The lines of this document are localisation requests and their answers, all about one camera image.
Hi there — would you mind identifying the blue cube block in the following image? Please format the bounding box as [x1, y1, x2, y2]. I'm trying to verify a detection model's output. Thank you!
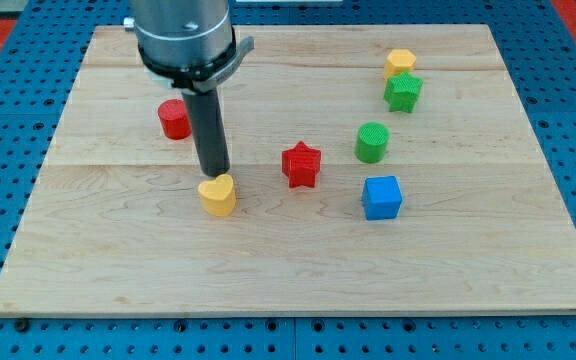
[361, 176, 403, 221]

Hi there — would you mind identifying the yellow hexagon block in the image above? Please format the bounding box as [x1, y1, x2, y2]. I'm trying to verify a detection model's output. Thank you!
[383, 49, 417, 80]

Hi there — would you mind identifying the green star block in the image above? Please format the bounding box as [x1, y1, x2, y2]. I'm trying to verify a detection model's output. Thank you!
[383, 72, 424, 113]

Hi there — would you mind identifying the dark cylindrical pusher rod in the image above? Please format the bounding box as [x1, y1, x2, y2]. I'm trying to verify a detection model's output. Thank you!
[182, 89, 230, 177]

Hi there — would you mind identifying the yellow heart block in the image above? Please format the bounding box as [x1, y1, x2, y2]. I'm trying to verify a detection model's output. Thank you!
[198, 174, 237, 217]

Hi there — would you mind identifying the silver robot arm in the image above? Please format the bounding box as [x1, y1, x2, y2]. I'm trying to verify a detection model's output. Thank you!
[130, 0, 255, 177]

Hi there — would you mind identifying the red star block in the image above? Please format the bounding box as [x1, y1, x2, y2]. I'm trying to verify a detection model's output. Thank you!
[282, 141, 322, 188]

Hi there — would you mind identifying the black clamp ring mount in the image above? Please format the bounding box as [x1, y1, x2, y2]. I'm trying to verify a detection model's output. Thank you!
[138, 36, 255, 93]

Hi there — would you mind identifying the red cylinder block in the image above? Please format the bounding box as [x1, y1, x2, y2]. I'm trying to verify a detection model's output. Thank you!
[157, 99, 192, 140]

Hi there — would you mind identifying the green cylinder block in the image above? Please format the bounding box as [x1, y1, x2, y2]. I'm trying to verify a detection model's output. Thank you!
[354, 122, 390, 164]

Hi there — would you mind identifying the wooden board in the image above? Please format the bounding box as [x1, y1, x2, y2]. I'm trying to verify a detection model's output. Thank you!
[0, 24, 576, 319]

